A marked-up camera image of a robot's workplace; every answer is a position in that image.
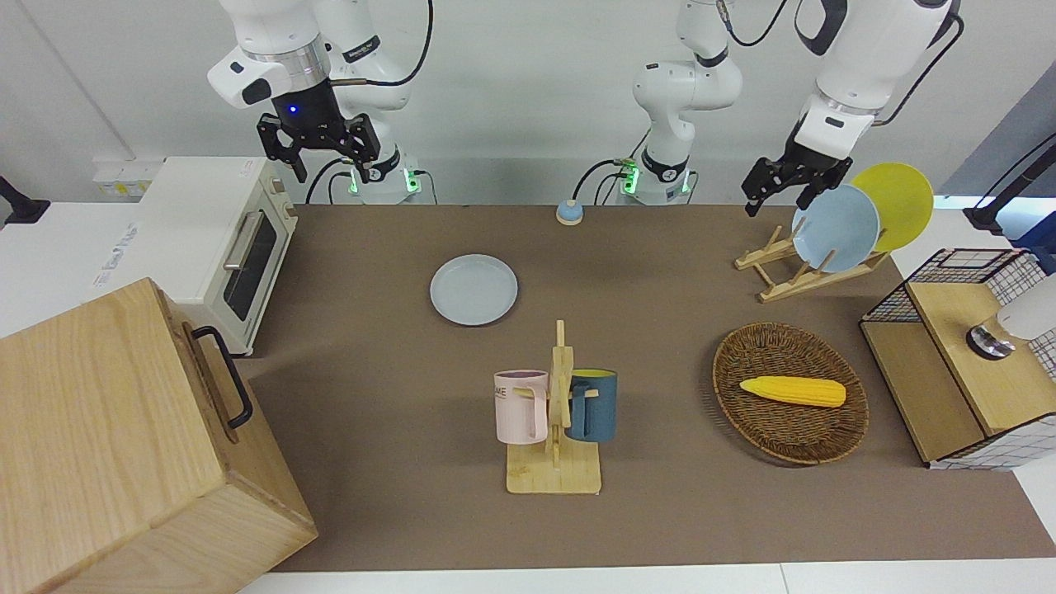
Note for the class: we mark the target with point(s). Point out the wooden plate rack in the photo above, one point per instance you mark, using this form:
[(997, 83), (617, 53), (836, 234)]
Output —
[(804, 283)]

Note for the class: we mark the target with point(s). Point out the brown wicker basket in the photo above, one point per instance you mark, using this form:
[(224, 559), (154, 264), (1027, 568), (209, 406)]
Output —
[(784, 429)]

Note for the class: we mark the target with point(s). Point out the light blue plate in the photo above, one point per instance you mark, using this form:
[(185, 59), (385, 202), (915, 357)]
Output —
[(835, 227)]

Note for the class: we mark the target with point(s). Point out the pink mug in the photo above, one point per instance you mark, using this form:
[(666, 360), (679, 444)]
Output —
[(516, 408)]

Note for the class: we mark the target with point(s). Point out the white cylinder bottle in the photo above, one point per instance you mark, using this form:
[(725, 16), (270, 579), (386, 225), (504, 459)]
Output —
[(1031, 318)]

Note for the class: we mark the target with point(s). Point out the gray plate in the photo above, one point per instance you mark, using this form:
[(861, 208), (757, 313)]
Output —
[(473, 289)]

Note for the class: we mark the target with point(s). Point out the wooden mug holder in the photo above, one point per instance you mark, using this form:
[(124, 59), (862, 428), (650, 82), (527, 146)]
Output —
[(553, 474)]

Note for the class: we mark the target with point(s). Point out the small blue round button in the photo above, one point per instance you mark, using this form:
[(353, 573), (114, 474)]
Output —
[(569, 214)]

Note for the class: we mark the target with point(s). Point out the black camera stand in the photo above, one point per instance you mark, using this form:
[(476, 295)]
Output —
[(986, 216), (21, 210)]

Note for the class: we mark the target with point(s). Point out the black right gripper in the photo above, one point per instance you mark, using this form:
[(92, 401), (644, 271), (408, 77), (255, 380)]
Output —
[(309, 115)]

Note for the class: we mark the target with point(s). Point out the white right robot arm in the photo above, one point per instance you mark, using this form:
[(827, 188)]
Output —
[(280, 33)]

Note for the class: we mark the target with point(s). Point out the yellow plate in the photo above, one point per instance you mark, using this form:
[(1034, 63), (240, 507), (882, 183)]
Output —
[(903, 198)]

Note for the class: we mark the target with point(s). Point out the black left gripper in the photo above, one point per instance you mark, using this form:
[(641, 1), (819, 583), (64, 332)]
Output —
[(815, 165)]

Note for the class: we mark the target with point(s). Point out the dark blue mug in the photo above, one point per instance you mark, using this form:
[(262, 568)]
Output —
[(598, 408)]

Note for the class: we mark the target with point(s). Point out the brown table mat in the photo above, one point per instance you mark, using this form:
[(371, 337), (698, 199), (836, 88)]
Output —
[(396, 371)]

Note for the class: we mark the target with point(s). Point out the white wall socket strip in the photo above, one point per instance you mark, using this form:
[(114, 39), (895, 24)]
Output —
[(124, 177)]

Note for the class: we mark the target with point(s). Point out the white toaster oven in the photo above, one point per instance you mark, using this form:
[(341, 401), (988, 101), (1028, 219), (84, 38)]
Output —
[(198, 231)]

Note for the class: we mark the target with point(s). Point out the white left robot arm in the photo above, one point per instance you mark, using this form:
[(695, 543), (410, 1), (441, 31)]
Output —
[(685, 91)]

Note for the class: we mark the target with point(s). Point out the yellow corn cob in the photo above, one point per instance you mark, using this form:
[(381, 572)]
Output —
[(792, 391)]

